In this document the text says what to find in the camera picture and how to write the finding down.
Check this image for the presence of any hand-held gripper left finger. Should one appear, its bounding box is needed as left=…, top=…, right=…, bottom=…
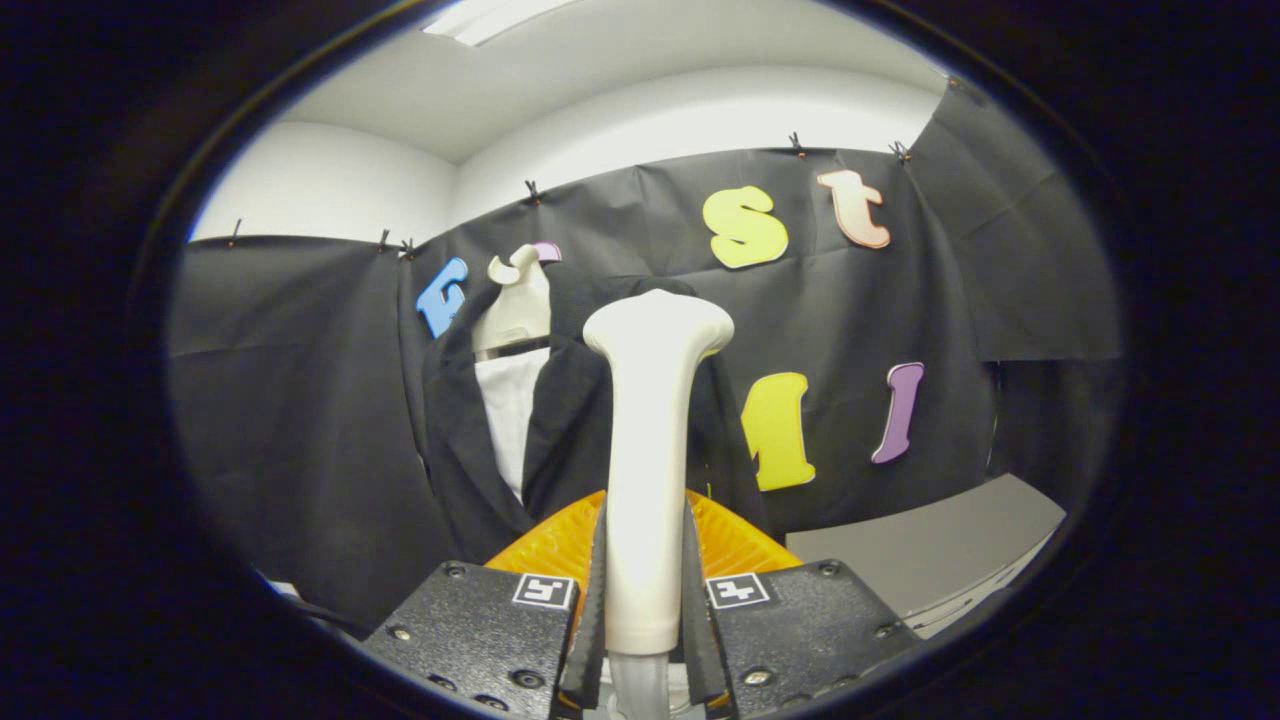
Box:
left=362, top=490, right=608, bottom=720

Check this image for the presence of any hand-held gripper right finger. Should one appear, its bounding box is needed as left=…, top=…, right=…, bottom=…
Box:
left=683, top=490, right=923, bottom=720

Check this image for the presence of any white garment steamer head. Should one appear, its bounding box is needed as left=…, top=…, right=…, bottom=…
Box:
left=583, top=289, right=736, bottom=720

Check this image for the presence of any black jacket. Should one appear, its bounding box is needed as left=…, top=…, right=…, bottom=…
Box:
left=420, top=278, right=771, bottom=566

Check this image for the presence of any white garment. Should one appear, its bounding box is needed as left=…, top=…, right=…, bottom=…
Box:
left=475, top=348, right=551, bottom=504

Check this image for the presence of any grey cabinet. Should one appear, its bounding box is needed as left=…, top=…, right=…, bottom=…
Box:
left=785, top=473, right=1066, bottom=641

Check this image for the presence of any cream plastic hanger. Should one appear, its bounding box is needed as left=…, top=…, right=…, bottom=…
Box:
left=472, top=245, right=553, bottom=353

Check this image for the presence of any black backdrop cloth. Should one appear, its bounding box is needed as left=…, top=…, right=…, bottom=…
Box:
left=168, top=80, right=1121, bottom=631

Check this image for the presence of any ceiling light panel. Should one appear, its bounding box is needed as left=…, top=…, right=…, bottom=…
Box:
left=422, top=0, right=581, bottom=48

